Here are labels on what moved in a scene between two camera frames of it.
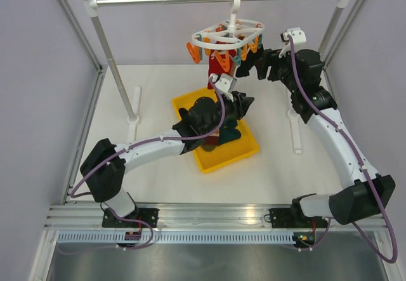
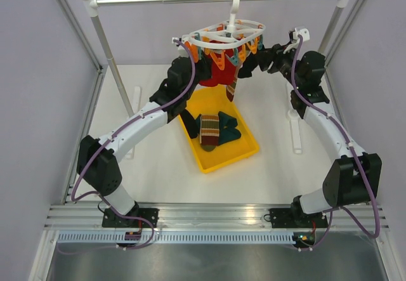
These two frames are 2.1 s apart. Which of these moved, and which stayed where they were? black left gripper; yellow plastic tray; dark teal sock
Moved: black left gripper
Stayed: dark teal sock; yellow plastic tray
